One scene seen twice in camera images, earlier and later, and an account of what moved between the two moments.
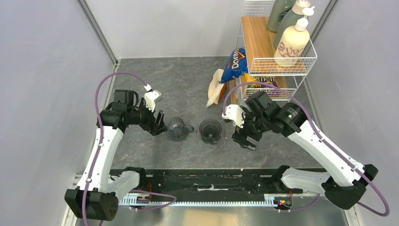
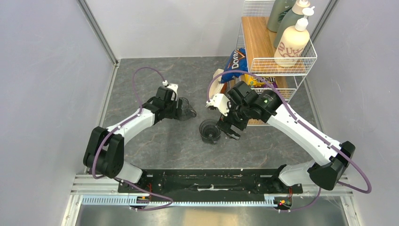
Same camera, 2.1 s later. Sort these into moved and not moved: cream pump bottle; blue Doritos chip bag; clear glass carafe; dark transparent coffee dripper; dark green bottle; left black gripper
Moved: clear glass carafe; left black gripper
Not moved: dark transparent coffee dripper; blue Doritos chip bag; dark green bottle; cream pump bottle
